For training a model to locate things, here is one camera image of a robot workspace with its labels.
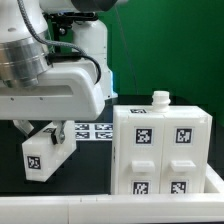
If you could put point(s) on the white cabinet top block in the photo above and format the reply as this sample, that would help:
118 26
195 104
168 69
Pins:
41 157

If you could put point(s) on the white cabinet body box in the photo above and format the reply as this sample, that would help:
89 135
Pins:
160 106

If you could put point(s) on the white fiducial marker base plate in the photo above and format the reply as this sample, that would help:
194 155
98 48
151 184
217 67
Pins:
94 131

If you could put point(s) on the white cabinet door panel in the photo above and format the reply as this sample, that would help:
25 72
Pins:
139 153
185 153

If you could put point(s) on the black camera on stand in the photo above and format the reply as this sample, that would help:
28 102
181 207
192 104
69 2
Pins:
63 21

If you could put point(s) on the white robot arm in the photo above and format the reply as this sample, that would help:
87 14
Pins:
53 61

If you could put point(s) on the white L-shaped obstacle frame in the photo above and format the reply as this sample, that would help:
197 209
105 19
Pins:
206 207

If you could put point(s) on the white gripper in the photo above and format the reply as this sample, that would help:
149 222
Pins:
67 91

